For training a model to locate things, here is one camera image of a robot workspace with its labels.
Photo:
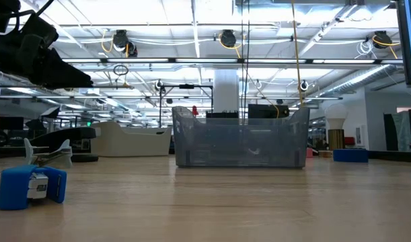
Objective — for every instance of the grey translucent plastic bin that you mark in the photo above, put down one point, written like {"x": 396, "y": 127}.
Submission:
{"x": 242, "y": 144}

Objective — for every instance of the silver ventilation duct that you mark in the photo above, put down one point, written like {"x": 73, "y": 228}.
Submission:
{"x": 360, "y": 79}

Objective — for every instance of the giant light bulb model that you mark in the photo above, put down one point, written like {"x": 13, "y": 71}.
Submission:
{"x": 336, "y": 116}

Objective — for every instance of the black frame stand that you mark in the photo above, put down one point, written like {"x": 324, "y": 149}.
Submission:
{"x": 186, "y": 86}

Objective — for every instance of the white staple remover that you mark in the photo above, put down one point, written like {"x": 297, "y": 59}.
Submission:
{"x": 66, "y": 158}

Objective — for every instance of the black upright panel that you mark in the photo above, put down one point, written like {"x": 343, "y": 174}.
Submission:
{"x": 390, "y": 134}

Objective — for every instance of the wooden board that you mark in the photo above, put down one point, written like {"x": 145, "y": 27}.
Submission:
{"x": 325, "y": 154}

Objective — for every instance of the white building column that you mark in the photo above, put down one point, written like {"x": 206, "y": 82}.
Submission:
{"x": 226, "y": 90}

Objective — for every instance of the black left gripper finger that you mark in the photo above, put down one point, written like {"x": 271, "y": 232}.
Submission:
{"x": 67, "y": 75}

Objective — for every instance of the long ceiling light bar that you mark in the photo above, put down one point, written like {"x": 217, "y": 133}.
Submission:
{"x": 205, "y": 60}

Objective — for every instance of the teal cloth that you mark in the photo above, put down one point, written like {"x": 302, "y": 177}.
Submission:
{"x": 403, "y": 131}

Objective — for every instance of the black softbox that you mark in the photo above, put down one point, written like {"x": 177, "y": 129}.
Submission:
{"x": 52, "y": 112}

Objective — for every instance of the black low box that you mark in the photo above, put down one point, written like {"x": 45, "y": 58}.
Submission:
{"x": 222, "y": 115}

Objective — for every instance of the black lamp shade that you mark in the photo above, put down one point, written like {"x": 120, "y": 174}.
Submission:
{"x": 35, "y": 124}

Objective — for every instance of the black background monitor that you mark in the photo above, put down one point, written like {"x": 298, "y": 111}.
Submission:
{"x": 10, "y": 123}

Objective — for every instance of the red box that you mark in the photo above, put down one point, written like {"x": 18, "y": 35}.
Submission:
{"x": 349, "y": 141}

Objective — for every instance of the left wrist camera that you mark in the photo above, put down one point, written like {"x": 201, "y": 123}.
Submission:
{"x": 40, "y": 32}

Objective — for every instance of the blue box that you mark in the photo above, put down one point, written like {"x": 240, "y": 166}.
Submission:
{"x": 349, "y": 155}

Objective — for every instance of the blue foam block object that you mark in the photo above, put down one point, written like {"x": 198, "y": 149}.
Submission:
{"x": 13, "y": 188}

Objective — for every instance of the white plastic bin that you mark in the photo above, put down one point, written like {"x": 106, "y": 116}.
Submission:
{"x": 131, "y": 144}

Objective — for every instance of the pink block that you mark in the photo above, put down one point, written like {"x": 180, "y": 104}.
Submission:
{"x": 309, "y": 153}

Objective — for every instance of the black computer monitor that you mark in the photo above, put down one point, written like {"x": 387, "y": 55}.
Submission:
{"x": 410, "y": 40}

